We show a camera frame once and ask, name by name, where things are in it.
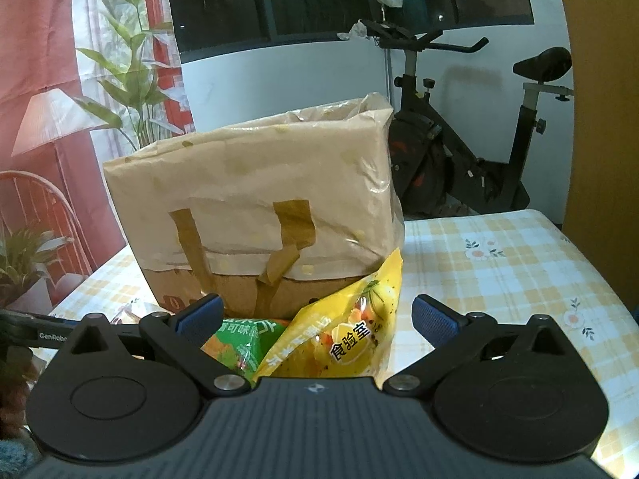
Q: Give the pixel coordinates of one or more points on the green snack bag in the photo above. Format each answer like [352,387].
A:
[244,344]

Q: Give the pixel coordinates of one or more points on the person's left forearm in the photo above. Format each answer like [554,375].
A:
[15,399]

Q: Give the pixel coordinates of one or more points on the black exercise bike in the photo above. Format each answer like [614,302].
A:
[434,159]

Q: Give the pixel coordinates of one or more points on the yellow snack bag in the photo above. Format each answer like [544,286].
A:
[344,329]

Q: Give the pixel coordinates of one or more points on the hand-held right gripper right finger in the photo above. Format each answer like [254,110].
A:
[434,317]

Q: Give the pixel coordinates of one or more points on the yellow checked tablecloth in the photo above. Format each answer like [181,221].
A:
[499,269]

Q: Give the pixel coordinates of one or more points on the crumpled white tissue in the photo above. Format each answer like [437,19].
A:
[353,31]

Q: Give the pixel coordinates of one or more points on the wooden board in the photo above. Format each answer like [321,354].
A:
[599,159]

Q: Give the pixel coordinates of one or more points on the plastic-covered cardboard box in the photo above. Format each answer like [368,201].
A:
[249,184]

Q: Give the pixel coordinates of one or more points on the printed wall backdrop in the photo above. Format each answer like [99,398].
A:
[50,134]

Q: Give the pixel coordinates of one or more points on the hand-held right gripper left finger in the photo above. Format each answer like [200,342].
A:
[199,314]

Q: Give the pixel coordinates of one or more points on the clear brown snack packet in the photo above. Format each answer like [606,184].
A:
[127,314]

